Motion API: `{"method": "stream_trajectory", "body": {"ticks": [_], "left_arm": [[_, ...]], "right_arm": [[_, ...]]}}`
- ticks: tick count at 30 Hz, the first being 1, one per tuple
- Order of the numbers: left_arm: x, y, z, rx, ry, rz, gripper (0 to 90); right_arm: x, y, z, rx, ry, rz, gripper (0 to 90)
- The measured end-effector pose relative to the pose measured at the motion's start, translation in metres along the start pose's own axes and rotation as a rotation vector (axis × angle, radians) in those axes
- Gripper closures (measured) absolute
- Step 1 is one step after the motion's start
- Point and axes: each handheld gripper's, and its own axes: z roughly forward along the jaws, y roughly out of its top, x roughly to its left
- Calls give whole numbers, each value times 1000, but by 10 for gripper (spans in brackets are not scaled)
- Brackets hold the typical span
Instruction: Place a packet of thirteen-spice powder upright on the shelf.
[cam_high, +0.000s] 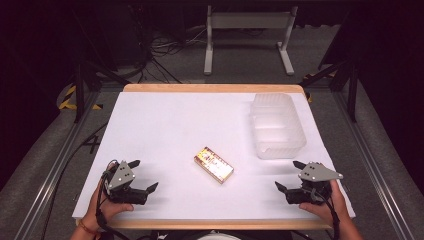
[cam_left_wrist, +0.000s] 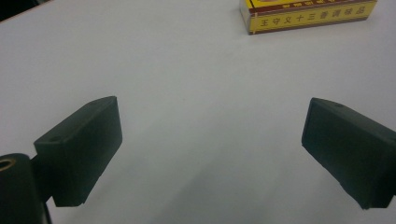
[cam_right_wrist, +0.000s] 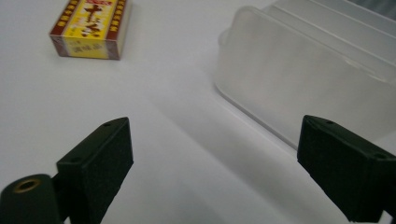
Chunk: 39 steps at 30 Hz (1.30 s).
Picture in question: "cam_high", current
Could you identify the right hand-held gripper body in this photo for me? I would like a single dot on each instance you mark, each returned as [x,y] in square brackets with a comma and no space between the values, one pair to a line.
[316,172]

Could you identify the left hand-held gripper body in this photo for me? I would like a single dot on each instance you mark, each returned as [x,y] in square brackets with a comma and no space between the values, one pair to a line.
[120,176]

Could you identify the translucent plastic container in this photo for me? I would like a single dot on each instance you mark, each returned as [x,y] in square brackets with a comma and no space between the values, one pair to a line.
[278,128]

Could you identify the yellow patterned box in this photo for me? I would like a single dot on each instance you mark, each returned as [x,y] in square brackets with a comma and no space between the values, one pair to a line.
[214,165]

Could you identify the person's left hand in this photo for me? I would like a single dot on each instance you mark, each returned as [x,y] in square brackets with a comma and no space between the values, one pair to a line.
[108,210]

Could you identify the person's right hand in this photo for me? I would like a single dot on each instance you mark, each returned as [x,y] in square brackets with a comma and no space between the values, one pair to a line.
[320,210]

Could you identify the black tape floor mark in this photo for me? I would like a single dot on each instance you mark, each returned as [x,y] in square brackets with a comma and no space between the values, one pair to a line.
[93,144]

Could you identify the person's dark clothing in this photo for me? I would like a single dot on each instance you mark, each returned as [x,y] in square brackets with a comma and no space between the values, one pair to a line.
[180,236]

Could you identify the white table cover sheet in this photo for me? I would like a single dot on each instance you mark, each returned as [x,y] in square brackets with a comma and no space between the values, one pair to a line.
[186,126]

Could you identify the black tripod stand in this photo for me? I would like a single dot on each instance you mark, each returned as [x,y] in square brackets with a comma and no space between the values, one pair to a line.
[351,90]
[79,90]

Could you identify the yellow black hazard tape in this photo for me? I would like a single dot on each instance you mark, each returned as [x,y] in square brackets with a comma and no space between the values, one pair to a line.
[66,103]

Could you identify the white metal stand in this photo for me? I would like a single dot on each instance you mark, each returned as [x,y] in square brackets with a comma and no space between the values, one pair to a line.
[248,20]

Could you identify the aluminium floor rail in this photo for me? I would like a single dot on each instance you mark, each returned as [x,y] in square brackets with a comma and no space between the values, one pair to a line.
[56,163]
[373,156]

